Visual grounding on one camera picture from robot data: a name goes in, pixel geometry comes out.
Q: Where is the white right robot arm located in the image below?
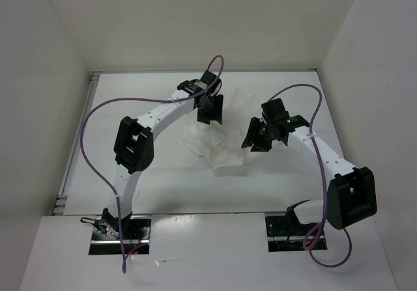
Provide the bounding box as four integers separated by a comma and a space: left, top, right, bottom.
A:
242, 115, 377, 230

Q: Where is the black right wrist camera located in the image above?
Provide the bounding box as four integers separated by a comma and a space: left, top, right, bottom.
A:
261, 98, 289, 124

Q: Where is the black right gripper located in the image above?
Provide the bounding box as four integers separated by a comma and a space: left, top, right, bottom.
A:
240, 117, 274, 152

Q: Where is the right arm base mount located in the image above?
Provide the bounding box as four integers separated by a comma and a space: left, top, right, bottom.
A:
265, 212, 316, 253

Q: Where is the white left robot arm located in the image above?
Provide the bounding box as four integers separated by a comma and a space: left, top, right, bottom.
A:
102, 78, 223, 239

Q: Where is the white skirt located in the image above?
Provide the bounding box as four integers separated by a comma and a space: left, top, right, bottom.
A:
180, 87, 261, 170

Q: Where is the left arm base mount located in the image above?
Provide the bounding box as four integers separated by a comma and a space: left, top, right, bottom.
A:
80, 215, 151, 255

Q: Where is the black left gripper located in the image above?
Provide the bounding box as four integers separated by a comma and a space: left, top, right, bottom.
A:
197, 94, 223, 125

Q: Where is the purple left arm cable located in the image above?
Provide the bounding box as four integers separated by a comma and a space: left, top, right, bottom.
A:
79, 55, 225, 274

